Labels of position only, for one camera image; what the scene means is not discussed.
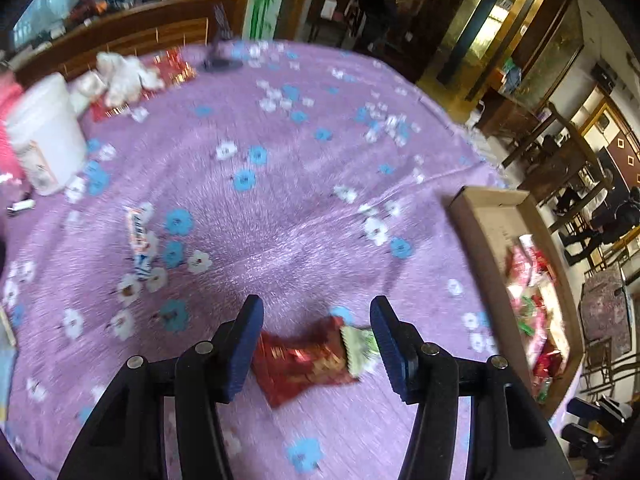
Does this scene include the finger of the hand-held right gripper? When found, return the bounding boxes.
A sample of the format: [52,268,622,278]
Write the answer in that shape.
[566,395,632,424]
[559,422,604,459]

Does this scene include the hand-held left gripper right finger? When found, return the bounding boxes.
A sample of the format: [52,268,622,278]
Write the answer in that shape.
[370,295,574,480]

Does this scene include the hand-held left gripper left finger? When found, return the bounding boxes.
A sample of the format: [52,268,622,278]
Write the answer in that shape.
[57,294,265,480]

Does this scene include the green white snack packet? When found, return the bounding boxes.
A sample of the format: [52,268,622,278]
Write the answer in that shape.
[339,326,382,377]

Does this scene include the dark red snack packet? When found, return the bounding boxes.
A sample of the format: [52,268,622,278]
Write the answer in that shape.
[251,316,362,409]

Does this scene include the pile of boxed snack packets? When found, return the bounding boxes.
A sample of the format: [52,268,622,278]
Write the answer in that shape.
[504,233,572,404]

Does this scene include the shallow cardboard box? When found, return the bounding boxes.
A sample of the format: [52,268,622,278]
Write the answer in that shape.
[448,185,586,419]

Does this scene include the floral covered small table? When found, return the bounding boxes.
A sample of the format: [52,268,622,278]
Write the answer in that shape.
[579,264,637,357]

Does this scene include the white blue wrapped candy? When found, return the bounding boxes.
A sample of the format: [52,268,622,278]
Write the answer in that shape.
[124,204,157,282]

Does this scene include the yellow blue booklet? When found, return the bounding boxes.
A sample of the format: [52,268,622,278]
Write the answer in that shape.
[0,304,17,413]

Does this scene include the wooden chair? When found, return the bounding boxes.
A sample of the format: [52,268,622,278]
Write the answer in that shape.
[500,102,619,237]

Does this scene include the red foil wrappers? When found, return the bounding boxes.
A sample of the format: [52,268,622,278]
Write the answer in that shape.
[149,47,197,86]

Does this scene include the dark figurine stand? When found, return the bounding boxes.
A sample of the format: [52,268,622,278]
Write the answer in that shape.
[202,2,244,74]

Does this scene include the white plastic bucket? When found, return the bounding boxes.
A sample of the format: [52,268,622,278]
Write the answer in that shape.
[4,72,89,197]

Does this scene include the pink woven bottle holder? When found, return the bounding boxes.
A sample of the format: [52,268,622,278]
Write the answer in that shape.
[0,81,27,187]

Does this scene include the wooden cabinet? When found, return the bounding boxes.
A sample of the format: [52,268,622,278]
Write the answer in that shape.
[14,0,241,86]

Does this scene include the green bamboo wall poster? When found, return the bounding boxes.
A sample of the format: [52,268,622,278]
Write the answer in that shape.
[246,0,294,41]

